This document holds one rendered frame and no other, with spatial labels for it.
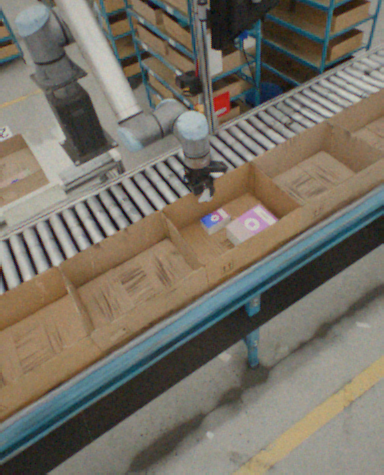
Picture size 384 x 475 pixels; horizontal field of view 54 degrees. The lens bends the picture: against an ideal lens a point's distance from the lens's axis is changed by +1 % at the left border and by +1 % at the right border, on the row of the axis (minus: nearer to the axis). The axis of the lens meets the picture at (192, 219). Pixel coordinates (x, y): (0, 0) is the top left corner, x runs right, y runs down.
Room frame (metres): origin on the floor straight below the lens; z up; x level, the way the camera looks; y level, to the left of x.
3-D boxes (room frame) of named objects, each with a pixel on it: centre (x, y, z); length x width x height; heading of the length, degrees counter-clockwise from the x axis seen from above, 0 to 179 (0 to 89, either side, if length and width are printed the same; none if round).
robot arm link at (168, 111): (1.06, 0.00, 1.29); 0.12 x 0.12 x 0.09; 24
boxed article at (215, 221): (0.90, -0.09, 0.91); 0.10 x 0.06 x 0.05; 113
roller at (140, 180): (1.22, 0.14, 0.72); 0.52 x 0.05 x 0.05; 23
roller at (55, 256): (1.02, 0.62, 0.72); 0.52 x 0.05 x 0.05; 23
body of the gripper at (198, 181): (0.96, -0.05, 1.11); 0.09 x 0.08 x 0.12; 113
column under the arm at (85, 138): (1.75, 0.48, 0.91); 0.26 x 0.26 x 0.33; 25
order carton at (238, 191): (0.84, -0.13, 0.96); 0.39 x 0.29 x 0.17; 113
